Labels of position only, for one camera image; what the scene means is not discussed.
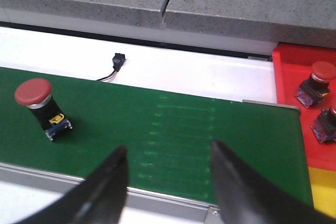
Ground white cabinet panel under slab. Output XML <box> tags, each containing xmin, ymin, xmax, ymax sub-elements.
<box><xmin>1</xmin><ymin>7</ymin><xmax>277</xmax><ymax>55</ymax></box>

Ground black connector with wires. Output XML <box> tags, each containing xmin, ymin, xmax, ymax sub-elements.
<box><xmin>97</xmin><ymin>53</ymin><xmax>126</xmax><ymax>82</ymax></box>

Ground yellow plastic tray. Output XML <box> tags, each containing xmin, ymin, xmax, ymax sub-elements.
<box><xmin>309</xmin><ymin>167</ymin><xmax>335</xmax><ymax>218</ymax></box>

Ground red plastic tray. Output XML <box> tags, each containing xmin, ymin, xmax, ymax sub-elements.
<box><xmin>272</xmin><ymin>44</ymin><xmax>335</xmax><ymax>171</ymax></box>

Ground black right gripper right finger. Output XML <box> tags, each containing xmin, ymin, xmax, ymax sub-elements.
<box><xmin>211</xmin><ymin>140</ymin><xmax>335</xmax><ymax>223</ymax></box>

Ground aluminium conveyor side rail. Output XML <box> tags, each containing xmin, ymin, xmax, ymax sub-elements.
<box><xmin>1</xmin><ymin>163</ymin><xmax>222</xmax><ymax>223</ymax></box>

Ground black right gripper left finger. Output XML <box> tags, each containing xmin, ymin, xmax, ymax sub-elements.
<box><xmin>23</xmin><ymin>145</ymin><xmax>129</xmax><ymax>223</ymax></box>

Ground red mushroom push button switch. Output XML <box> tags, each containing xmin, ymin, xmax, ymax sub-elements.
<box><xmin>295</xmin><ymin>61</ymin><xmax>335</xmax><ymax>108</ymax></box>

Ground green conveyor belt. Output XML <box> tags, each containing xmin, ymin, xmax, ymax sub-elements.
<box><xmin>1</xmin><ymin>68</ymin><xmax>313</xmax><ymax>205</ymax></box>

